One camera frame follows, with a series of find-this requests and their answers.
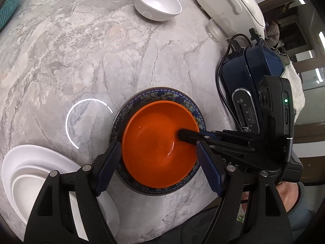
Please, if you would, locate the orange plastic bowl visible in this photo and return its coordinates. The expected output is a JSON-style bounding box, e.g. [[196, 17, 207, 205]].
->
[[122, 100, 199, 189]]

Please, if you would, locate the green blue floral bowl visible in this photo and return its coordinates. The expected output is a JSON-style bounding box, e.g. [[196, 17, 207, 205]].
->
[[110, 87, 206, 196]]

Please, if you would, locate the small white plate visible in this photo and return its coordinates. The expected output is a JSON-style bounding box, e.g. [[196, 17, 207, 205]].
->
[[11, 174, 88, 240]]

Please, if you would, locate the large white plate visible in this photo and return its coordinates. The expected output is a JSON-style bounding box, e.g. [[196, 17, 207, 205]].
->
[[2, 144, 119, 240]]

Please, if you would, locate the right forearm grey sleeve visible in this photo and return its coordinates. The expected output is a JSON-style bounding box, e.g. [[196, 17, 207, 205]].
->
[[287, 182, 315, 231]]

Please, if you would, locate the right hand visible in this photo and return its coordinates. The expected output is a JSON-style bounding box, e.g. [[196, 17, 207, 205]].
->
[[276, 181, 299, 213]]

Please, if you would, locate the dark blue appliance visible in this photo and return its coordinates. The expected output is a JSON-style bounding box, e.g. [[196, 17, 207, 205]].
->
[[219, 39, 284, 134]]

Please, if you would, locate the clear plastic cup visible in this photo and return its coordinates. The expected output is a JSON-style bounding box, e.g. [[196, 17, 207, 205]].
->
[[206, 19, 227, 42]]

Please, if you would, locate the small white rice bowl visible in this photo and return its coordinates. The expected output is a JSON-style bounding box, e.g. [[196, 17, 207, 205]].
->
[[134, 0, 182, 22]]

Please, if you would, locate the white rice cooker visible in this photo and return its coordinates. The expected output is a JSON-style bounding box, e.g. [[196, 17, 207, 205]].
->
[[196, 0, 265, 40]]

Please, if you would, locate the teal plastic colander basket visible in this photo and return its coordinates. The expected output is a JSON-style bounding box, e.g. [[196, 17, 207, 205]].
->
[[0, 0, 27, 31]]

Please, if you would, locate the black cable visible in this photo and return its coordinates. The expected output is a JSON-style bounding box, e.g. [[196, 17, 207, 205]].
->
[[215, 33, 252, 128]]

